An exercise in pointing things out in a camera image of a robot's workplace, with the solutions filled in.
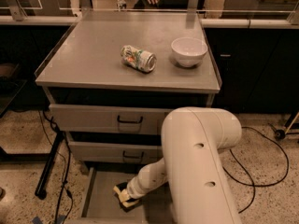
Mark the grey metal drawer cabinet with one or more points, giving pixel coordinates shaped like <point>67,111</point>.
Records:
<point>87,69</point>

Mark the white horizontal rail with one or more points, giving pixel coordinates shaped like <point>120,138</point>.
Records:
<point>207,23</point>

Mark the clear water bottle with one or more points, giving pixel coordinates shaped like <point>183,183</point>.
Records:
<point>121,4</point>

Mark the white bowl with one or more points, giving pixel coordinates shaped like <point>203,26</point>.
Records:
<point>189,51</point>

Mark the black wheeled cart base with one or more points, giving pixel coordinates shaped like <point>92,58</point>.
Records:
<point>291,127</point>

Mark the open bottom grey drawer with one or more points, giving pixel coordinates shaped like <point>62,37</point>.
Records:
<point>100,204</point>

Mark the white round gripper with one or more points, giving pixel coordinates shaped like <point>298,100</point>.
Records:
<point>135,187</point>

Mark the top grey drawer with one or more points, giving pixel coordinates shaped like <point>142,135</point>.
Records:
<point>109,119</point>

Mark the black table leg stand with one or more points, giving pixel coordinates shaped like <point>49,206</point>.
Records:
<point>25,158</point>

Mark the blue tape piece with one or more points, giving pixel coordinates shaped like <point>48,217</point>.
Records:
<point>59,220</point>

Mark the middle grey drawer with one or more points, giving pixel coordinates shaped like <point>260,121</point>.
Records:
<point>115,153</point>

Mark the crushed soda can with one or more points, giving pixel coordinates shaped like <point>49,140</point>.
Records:
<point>141,60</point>

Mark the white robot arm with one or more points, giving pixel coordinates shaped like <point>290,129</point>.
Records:
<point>192,138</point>

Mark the yellow green sponge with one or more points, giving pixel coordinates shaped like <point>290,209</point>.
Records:
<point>125,199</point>

